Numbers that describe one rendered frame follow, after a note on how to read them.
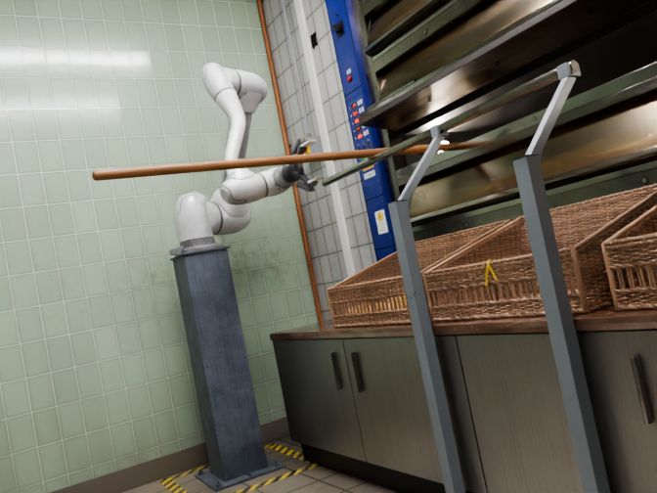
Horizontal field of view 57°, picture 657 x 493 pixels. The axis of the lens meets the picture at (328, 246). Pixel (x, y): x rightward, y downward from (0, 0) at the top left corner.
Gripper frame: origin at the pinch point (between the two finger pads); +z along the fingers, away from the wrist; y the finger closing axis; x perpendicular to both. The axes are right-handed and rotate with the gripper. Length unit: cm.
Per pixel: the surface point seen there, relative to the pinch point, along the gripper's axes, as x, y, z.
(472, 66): -43, -19, 41
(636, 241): -7, 48, 109
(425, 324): 3, 61, 47
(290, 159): 13.9, 1.2, 7.5
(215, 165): 40.8, 1.3, 7.3
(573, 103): -55, 4, 67
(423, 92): -42.4, -18.7, 16.3
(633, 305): -7, 61, 105
